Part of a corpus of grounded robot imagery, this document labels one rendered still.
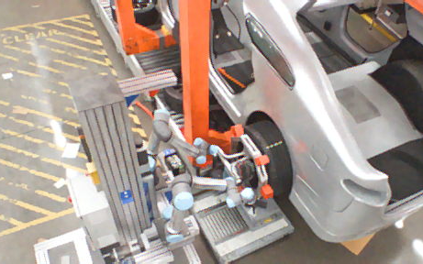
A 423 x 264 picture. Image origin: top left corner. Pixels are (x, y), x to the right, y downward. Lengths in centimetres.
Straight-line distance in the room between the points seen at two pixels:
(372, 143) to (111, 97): 241
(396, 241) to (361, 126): 131
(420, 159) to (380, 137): 41
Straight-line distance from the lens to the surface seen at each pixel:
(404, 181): 370
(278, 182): 324
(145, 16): 608
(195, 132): 346
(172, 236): 279
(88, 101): 224
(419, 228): 461
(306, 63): 287
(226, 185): 271
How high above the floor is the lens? 346
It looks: 51 degrees down
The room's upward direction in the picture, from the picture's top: 9 degrees clockwise
